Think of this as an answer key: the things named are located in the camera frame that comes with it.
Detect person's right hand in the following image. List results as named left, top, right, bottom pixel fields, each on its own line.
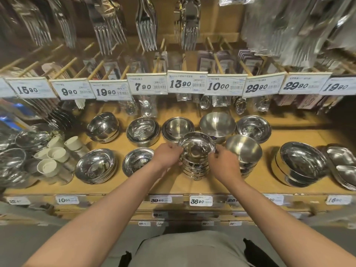
left=207, top=144, right=243, bottom=183

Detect stack of divided steel trays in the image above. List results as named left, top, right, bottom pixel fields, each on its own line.
left=323, top=146, right=356, bottom=191

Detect person's left forearm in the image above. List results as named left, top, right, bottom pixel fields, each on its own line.
left=24, top=162, right=167, bottom=267

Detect stack of double-wall steel bowls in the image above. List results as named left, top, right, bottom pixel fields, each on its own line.
left=126, top=117, right=161, bottom=149

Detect hanging bagged cutlery packs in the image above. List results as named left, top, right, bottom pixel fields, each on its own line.
left=240, top=0, right=356, bottom=73

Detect stack of shallow steel bowls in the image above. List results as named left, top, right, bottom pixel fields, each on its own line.
left=162, top=117, right=196, bottom=143

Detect stack of wide steel bowls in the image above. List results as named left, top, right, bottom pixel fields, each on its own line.
left=75, top=148, right=117, bottom=184

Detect stack of shiny ribbed steel bowls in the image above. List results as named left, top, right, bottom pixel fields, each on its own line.
left=178, top=131, right=217, bottom=182

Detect pile of clear glass bowls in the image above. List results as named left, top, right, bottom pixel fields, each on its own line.
left=0, top=123, right=54, bottom=188

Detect row of hanging fork packs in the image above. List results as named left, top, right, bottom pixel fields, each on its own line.
left=0, top=0, right=201, bottom=56

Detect black bag strap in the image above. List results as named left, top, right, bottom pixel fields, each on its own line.
left=118, top=251, right=133, bottom=267

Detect wooden display shelf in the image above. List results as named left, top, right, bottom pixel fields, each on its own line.
left=0, top=30, right=356, bottom=228

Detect stack of polished steel bowls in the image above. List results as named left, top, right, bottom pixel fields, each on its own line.
left=236, top=115, right=272, bottom=144

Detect stack of matte steel bowls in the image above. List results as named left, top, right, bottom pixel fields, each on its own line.
left=225, top=134, right=263, bottom=179

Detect small polished steel bowl stack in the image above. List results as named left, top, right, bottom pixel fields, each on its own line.
left=122, top=147, right=155, bottom=178

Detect person's left hand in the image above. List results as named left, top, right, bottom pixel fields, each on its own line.
left=151, top=143, right=184, bottom=170

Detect row of large price tags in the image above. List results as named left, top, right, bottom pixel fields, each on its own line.
left=0, top=70, right=356, bottom=101

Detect row of small shelf labels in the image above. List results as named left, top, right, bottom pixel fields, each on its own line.
left=6, top=193, right=356, bottom=229

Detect stack of dark steel dishes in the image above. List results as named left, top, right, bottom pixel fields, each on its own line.
left=46, top=108, right=77, bottom=134

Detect stack of large steel bowls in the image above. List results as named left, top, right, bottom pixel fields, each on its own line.
left=271, top=141, right=332, bottom=188

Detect grey shirt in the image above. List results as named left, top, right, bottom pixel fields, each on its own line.
left=133, top=230, right=252, bottom=267

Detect matte deep steel bowl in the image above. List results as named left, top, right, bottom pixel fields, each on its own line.
left=199, top=112, right=237, bottom=144

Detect stack of tilted steel bowls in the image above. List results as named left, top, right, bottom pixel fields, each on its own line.
left=86, top=112, right=120, bottom=144

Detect row of wooden peg hooks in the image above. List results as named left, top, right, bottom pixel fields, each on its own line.
left=0, top=37, right=356, bottom=80

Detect person's right forearm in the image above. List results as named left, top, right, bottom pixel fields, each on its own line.
left=218, top=173, right=356, bottom=267

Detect blue package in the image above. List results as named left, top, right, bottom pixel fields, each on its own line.
left=0, top=104, right=21, bottom=125

